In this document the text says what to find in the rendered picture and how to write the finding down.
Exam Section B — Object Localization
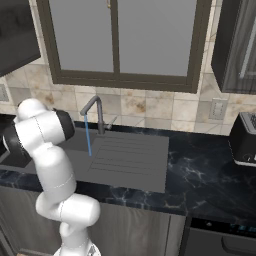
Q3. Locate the dark wall cupboard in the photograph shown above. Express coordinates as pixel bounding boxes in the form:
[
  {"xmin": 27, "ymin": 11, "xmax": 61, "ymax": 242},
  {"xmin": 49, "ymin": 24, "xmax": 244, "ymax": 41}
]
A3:
[{"xmin": 0, "ymin": 0, "xmax": 42, "ymax": 78}]

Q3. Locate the black dishwasher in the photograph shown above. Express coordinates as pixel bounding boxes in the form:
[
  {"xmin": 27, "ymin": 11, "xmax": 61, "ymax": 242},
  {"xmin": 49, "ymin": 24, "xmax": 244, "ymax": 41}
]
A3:
[{"xmin": 178, "ymin": 216, "xmax": 256, "ymax": 256}]

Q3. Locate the dark framed window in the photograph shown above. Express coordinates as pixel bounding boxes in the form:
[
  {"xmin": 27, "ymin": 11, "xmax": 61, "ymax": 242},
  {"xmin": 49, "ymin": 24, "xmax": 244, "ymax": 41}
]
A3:
[{"xmin": 35, "ymin": 0, "xmax": 213, "ymax": 94}]

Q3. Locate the blue water stream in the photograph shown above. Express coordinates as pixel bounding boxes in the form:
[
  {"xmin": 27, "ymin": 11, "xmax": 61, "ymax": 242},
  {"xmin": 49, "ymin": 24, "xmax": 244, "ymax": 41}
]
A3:
[{"xmin": 83, "ymin": 114, "xmax": 93, "ymax": 158}]

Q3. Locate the glass fronted wall cupboard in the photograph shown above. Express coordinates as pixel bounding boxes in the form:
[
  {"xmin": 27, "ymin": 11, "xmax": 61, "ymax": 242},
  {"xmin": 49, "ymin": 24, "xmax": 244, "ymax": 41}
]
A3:
[{"xmin": 211, "ymin": 0, "xmax": 256, "ymax": 95}]

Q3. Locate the black toaster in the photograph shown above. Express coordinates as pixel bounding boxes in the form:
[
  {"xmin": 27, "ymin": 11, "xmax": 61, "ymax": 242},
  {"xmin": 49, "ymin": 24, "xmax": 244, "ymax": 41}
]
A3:
[{"xmin": 228, "ymin": 111, "xmax": 256, "ymax": 168}]

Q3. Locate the grey wall switch plate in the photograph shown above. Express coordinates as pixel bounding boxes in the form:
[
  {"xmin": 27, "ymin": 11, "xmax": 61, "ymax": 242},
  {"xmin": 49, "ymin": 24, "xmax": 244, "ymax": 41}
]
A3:
[{"xmin": 0, "ymin": 83, "xmax": 10, "ymax": 103}]

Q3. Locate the grey wall socket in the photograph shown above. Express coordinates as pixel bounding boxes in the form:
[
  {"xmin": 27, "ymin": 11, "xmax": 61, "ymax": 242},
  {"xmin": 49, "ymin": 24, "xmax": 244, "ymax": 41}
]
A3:
[{"xmin": 208, "ymin": 97, "xmax": 228, "ymax": 121}]

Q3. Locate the dark grey tap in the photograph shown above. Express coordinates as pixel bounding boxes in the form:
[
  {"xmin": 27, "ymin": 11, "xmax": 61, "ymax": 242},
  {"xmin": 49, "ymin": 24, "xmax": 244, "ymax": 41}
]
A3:
[{"xmin": 79, "ymin": 95, "xmax": 118, "ymax": 136}]

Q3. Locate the dark grey sink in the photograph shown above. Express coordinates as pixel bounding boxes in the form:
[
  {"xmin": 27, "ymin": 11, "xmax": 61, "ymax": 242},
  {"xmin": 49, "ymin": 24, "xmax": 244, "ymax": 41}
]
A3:
[{"xmin": 0, "ymin": 127, "xmax": 170, "ymax": 194}]

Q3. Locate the grey base cupboard run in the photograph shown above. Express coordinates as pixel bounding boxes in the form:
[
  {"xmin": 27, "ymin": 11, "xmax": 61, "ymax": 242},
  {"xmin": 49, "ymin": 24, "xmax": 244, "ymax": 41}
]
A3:
[{"xmin": 0, "ymin": 185, "xmax": 187, "ymax": 256}]

